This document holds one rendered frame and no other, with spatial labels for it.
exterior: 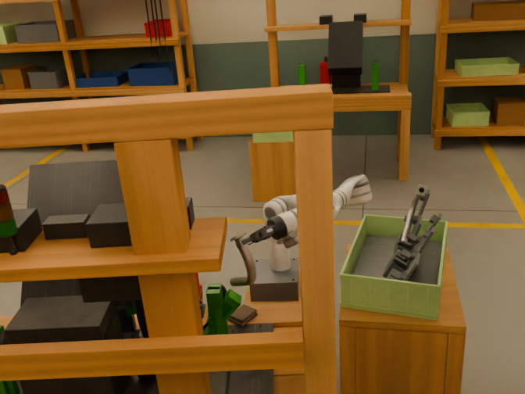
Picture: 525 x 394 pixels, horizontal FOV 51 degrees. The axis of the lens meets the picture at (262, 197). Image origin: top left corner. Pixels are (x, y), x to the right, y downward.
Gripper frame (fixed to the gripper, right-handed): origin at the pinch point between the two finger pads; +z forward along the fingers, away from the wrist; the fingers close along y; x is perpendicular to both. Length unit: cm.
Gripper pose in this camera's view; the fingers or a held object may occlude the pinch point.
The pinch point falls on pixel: (243, 242)
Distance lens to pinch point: 175.0
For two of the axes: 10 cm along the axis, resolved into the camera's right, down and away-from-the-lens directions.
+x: 4.2, 9.0, -1.0
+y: 3.3, -2.5, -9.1
